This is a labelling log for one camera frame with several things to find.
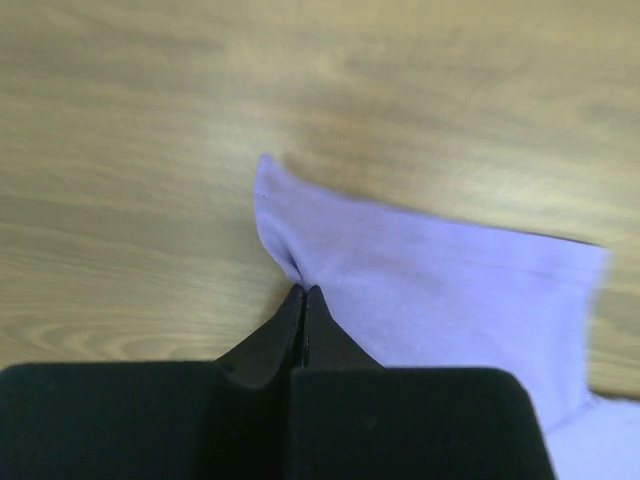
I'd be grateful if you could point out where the purple t shirt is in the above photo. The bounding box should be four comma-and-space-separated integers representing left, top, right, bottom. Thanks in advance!
254, 156, 639, 479

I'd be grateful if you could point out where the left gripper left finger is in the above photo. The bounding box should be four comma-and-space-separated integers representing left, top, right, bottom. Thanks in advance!
1, 286, 305, 479

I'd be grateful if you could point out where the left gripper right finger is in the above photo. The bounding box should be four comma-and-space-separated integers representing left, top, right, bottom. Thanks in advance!
289, 288, 554, 479

